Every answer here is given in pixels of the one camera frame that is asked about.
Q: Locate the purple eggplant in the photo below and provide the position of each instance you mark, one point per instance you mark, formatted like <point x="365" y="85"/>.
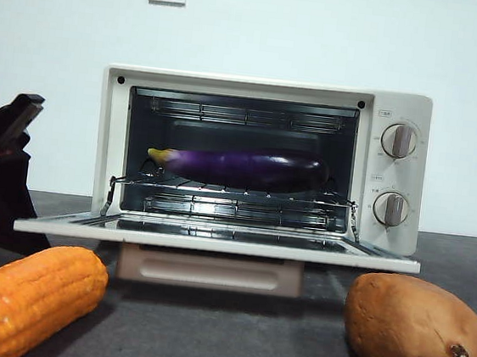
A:
<point x="244" y="166"/>

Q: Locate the cream oven control knob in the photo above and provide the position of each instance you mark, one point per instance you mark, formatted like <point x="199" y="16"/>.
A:
<point x="399" y="141"/>
<point x="391" y="209"/>

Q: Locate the cream Toshiba toaster oven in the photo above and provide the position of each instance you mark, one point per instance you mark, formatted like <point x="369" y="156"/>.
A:
<point x="399" y="106"/>

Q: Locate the orange corn cob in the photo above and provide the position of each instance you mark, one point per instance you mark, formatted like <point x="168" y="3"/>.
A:
<point x="25" y="297"/>

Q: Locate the brown sweet potato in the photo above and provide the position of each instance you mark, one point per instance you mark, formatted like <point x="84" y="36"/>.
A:
<point x="410" y="328"/>

